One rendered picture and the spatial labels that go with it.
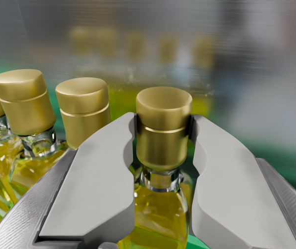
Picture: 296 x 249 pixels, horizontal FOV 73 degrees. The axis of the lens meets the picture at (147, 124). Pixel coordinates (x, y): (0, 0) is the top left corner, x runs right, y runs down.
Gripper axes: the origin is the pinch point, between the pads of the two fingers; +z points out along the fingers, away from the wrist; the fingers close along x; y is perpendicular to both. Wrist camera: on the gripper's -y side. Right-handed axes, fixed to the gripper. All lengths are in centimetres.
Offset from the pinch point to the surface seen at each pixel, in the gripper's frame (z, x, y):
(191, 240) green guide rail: 2.6, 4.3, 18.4
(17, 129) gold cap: 1.7, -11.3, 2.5
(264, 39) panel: 10.0, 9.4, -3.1
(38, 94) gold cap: 2.9, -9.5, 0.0
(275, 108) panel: 9.1, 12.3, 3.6
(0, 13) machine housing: 23.0, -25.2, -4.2
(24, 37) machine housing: 22.0, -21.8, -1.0
